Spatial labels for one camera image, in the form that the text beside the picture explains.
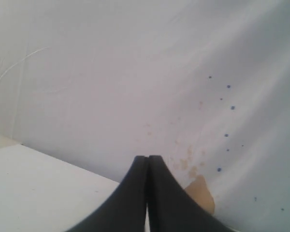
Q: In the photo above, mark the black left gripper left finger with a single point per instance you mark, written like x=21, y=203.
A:
x=125, y=208

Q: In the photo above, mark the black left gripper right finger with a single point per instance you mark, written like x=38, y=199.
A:
x=170, y=209

